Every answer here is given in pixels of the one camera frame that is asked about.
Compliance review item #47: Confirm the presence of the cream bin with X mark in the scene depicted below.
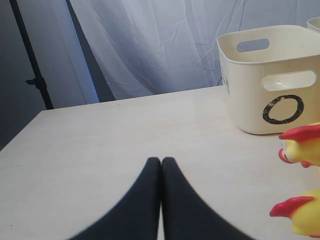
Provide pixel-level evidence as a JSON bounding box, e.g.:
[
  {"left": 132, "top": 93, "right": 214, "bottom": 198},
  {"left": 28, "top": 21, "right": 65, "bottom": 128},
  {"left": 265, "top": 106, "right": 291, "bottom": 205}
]
[{"left": 306, "top": 17, "right": 320, "bottom": 33}]

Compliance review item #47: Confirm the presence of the large yellow rubber chicken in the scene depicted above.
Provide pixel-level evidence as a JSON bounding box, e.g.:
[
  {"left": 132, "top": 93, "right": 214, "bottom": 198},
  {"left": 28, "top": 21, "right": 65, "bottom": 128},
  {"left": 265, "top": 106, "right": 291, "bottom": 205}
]
[{"left": 269, "top": 189, "right": 320, "bottom": 238}]

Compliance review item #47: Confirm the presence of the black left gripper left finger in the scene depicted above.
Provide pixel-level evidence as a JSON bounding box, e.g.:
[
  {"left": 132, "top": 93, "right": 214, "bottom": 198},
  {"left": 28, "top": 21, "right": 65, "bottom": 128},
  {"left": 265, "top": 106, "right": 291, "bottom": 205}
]
[{"left": 71, "top": 157, "right": 161, "bottom": 240}]

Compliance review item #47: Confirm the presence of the broken chicken head with squeaker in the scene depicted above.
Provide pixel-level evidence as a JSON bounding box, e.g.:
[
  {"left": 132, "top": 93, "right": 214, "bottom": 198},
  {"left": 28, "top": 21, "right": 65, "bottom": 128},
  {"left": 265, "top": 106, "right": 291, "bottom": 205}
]
[{"left": 278, "top": 122, "right": 320, "bottom": 168}]

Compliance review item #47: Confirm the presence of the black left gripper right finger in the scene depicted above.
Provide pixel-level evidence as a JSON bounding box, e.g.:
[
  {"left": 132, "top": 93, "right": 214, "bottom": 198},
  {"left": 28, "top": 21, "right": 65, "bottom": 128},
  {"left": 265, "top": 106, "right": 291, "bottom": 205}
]
[{"left": 162, "top": 157, "right": 252, "bottom": 240}]

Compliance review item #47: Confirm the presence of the white backdrop cloth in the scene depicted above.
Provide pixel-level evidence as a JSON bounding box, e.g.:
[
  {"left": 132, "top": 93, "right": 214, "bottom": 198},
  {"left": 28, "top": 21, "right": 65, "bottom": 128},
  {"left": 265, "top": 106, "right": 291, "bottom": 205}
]
[{"left": 47, "top": 0, "right": 320, "bottom": 104}]

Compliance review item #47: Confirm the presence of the black light stand pole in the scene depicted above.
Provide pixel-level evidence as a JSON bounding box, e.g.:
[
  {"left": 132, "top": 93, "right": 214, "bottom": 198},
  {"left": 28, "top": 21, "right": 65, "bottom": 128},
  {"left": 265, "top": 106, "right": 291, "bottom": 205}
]
[{"left": 9, "top": 0, "right": 54, "bottom": 110}]

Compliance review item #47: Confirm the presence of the cream bin with O mark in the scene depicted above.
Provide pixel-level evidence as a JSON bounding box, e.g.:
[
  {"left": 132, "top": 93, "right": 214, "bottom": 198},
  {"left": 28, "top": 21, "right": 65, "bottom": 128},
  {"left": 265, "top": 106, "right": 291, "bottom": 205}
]
[{"left": 216, "top": 25, "right": 320, "bottom": 135}]

